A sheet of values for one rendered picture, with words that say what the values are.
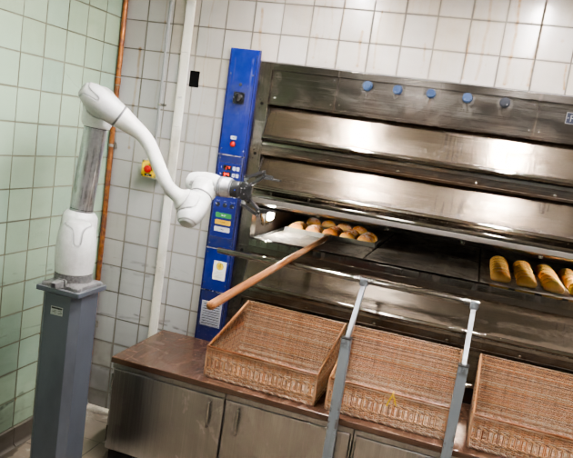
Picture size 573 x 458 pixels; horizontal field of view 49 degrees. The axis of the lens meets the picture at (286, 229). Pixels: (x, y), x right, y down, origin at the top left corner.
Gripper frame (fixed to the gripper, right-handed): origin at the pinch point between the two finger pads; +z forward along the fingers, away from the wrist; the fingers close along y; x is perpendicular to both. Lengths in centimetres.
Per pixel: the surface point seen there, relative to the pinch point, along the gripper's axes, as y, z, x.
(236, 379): 88, -8, -6
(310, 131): -30, -3, -55
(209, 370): 87, -22, -6
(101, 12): -75, -119, -37
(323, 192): 0, 9, -54
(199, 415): 108, -22, -1
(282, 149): -19, -17, -56
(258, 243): 32, -22, -55
